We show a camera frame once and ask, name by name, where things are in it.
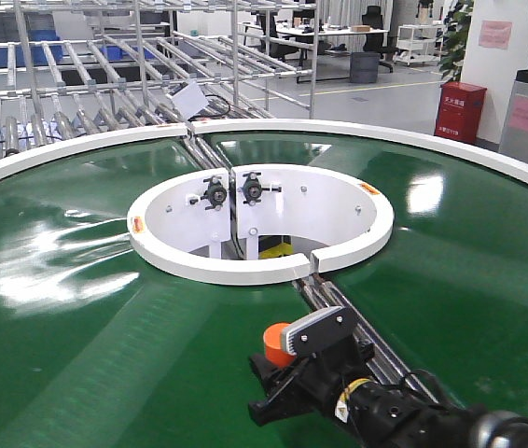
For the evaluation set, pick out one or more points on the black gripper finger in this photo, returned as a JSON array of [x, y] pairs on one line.
[[318, 330], [279, 407]]

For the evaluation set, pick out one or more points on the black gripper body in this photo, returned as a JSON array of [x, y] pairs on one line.
[[319, 377]]

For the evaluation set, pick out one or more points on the orange cylindrical capacitor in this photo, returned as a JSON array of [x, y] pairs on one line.
[[273, 350]]

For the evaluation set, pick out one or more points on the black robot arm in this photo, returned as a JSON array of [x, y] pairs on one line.
[[396, 415]]

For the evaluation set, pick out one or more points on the green round conveyor belt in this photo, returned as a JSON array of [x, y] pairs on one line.
[[100, 349]]

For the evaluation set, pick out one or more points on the white conveyor outer rim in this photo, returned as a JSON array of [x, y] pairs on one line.
[[483, 157]]

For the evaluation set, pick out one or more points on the red fire extinguisher cabinet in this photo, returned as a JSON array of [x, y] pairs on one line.
[[459, 111]]

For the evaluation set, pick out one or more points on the grey waste bin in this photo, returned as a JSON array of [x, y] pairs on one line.
[[364, 67]]

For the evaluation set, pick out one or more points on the potted green plant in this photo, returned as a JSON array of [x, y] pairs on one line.
[[457, 22]]

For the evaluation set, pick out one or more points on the white office desk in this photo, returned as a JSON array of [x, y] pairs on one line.
[[306, 42]]

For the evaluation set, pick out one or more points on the steel roller rack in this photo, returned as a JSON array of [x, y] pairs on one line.
[[72, 69]]

